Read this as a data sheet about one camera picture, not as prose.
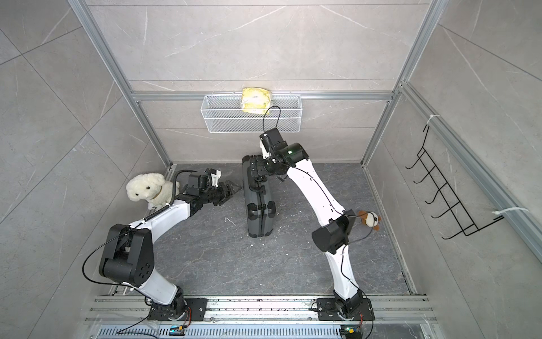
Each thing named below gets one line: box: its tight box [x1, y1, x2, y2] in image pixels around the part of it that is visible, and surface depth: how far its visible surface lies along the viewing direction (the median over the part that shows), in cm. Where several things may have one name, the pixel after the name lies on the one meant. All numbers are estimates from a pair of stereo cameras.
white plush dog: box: [126, 172, 180, 210], surface depth 91 cm
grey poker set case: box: [242, 154, 276, 239], surface depth 80 cm
